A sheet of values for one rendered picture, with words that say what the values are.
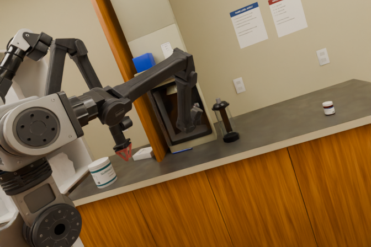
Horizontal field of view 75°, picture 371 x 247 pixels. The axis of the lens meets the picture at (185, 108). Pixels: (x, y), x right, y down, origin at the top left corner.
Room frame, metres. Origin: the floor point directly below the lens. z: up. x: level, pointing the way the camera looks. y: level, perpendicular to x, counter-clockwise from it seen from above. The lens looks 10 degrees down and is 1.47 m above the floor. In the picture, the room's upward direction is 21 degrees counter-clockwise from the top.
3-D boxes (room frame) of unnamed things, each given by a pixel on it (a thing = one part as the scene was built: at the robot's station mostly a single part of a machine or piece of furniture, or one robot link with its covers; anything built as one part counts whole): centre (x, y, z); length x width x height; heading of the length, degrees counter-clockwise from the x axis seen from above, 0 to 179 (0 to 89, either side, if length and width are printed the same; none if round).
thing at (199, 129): (1.53, 0.04, 1.19); 0.30 x 0.01 x 0.40; 79
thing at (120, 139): (1.28, 0.39, 1.21); 0.10 x 0.07 x 0.07; 169
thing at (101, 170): (1.48, 0.63, 1.02); 0.13 x 0.13 x 0.15
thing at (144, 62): (1.50, 0.13, 1.56); 0.10 x 0.10 x 0.09; 79
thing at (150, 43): (1.66, 0.01, 1.33); 0.32 x 0.25 x 0.77; 79
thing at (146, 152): (1.73, 0.39, 0.96); 0.16 x 0.12 x 0.04; 63
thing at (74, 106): (0.65, 0.27, 1.45); 0.09 x 0.08 x 0.12; 47
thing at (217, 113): (1.42, -0.20, 1.06); 0.11 x 0.11 x 0.21
